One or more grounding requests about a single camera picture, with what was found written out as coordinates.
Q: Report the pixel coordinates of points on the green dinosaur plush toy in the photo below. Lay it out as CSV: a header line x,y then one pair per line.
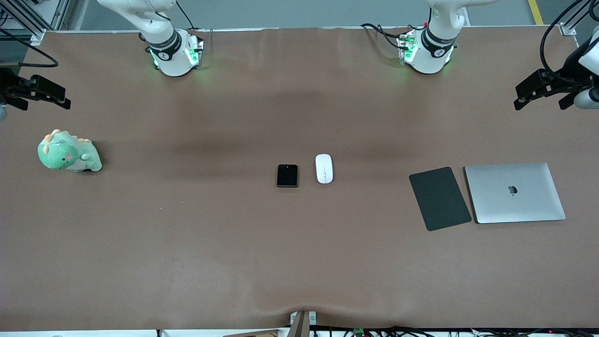
x,y
65,154

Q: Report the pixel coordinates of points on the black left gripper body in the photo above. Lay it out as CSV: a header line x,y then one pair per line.
x,y
565,75

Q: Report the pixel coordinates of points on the white computer mouse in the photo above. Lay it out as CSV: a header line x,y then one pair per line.
x,y
324,168

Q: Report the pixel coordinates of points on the black phone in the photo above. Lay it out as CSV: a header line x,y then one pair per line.
x,y
287,176

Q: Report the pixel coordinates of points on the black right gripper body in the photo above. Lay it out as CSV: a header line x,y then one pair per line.
x,y
8,86

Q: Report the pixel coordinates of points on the metal table edge bracket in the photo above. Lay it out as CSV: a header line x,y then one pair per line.
x,y
302,327

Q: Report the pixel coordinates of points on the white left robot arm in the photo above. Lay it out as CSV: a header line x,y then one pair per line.
x,y
433,51

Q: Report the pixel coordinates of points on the silver laptop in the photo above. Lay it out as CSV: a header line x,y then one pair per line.
x,y
514,201

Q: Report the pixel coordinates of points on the aluminium frame with bracket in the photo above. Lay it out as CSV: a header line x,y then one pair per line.
x,y
36,34
567,29

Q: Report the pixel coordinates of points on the black mouse pad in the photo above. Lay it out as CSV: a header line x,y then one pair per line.
x,y
440,199

